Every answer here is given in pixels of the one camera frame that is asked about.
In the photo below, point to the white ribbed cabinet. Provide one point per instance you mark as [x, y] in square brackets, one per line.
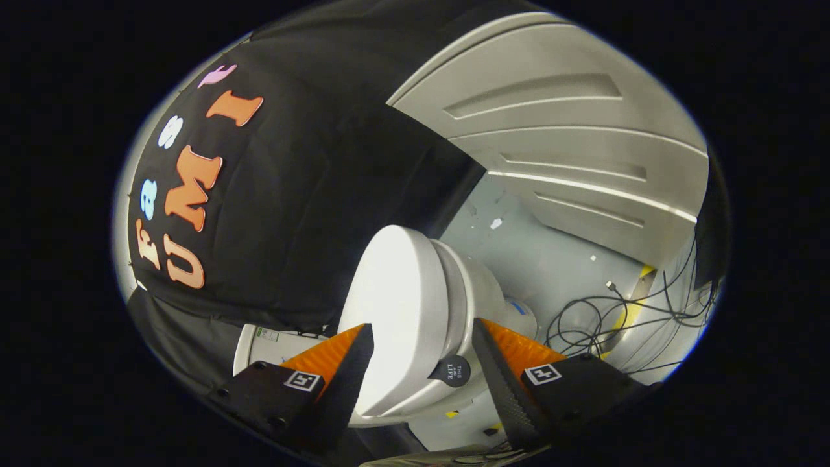
[557, 130]

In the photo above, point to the black backdrop cloth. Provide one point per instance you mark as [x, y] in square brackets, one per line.
[292, 194]

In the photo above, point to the white toilet lid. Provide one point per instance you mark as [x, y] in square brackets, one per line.
[395, 305]

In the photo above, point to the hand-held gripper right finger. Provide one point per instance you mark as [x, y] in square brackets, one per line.
[502, 389]

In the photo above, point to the white toilet tank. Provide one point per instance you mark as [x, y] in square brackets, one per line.
[266, 347]

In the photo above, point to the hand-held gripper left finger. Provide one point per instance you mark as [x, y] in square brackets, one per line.
[347, 389]

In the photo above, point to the yellow floor tape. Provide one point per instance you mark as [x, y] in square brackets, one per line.
[639, 288]

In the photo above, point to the white toilet bowl with seat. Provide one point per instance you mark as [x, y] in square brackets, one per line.
[476, 292]

